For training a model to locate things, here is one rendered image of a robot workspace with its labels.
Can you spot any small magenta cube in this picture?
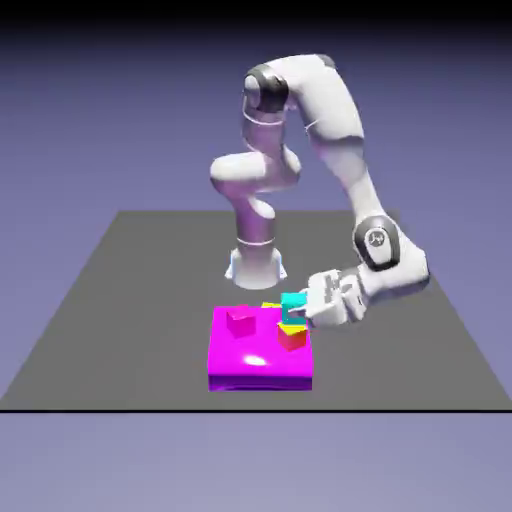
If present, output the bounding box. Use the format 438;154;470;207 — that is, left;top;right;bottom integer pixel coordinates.
225;305;257;340

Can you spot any small red cube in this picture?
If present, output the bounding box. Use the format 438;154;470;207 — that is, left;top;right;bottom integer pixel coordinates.
277;322;310;353

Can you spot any large magenta box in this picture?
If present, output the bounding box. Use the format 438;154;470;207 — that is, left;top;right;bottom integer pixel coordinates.
207;305;314;393

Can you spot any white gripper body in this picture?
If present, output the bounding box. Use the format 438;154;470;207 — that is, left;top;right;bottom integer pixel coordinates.
306;269;350;330

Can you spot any small cyan cube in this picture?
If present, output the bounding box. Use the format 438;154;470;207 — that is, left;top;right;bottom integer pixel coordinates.
280;292;309;326

